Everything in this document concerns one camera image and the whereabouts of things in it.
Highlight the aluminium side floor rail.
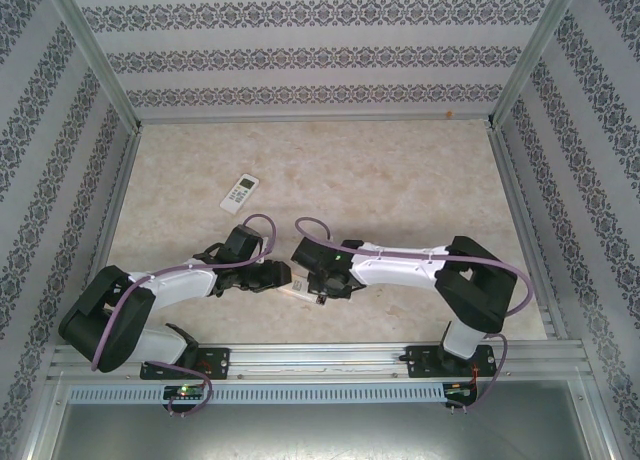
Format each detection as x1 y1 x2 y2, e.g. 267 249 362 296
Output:
73 128 144 334
489 128 569 340

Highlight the short purple base cable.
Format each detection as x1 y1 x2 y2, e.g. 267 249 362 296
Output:
464 332 511 414
168 373 216 419

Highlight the aluminium back floor rail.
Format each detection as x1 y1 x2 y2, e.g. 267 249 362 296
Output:
137 117 495 128

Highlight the white remote control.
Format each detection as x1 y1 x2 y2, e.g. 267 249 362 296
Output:
219 172 262 216

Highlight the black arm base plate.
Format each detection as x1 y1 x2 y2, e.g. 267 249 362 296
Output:
196 347 232 379
406 344 495 379

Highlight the aluminium frame post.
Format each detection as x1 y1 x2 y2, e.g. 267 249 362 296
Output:
40 0 144 132
487 0 585 130

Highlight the aluminium mounting rail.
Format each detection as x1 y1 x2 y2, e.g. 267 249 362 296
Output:
47 340 587 382

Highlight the white slotted cable duct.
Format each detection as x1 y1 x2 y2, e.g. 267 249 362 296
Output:
67 382 447 407

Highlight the grey metal sheet panel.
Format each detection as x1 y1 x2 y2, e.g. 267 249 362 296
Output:
24 378 617 460

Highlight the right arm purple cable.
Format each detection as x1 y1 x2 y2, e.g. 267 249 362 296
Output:
294 217 534 332

